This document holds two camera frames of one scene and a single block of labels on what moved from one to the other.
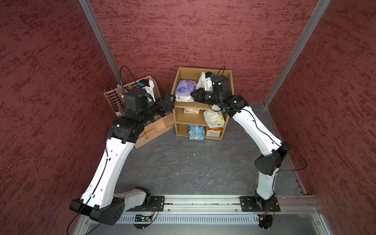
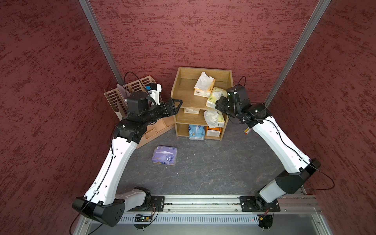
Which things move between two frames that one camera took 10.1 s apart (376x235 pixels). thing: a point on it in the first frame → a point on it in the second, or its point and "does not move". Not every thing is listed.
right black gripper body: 207,96 → 225,105
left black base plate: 157,203 does not move
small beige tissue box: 191,110 does not move
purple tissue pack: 184,88 → 165,154
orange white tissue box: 200,84 does not move
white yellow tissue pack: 214,119 does not move
